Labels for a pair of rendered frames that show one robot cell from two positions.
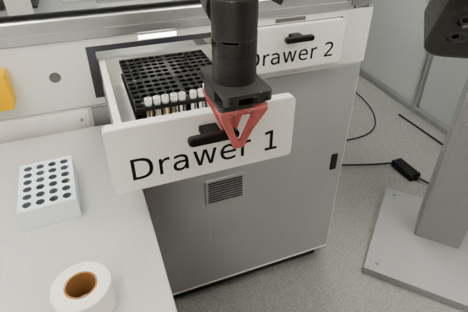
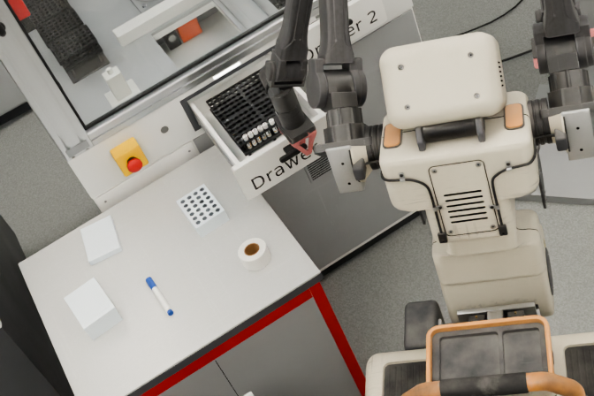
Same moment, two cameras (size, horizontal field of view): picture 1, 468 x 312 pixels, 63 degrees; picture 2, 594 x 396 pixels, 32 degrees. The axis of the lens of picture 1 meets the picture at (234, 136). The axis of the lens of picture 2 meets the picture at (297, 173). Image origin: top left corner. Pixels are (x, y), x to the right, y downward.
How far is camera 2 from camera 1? 197 cm
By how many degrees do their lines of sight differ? 13
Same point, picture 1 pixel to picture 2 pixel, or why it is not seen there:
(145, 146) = (256, 170)
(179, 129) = (272, 154)
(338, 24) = not seen: outside the picture
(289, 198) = not seen: hidden behind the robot
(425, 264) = (576, 169)
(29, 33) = (142, 108)
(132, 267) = (272, 237)
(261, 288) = (400, 247)
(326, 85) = (385, 40)
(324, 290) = not seen: hidden behind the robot
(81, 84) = (182, 126)
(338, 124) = not seen: hidden behind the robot
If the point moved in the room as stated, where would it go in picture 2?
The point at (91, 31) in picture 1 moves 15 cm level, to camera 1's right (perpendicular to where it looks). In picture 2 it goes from (181, 89) to (236, 72)
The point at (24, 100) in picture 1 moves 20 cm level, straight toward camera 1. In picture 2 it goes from (148, 153) to (187, 186)
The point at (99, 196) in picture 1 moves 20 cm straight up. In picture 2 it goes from (233, 205) to (205, 151)
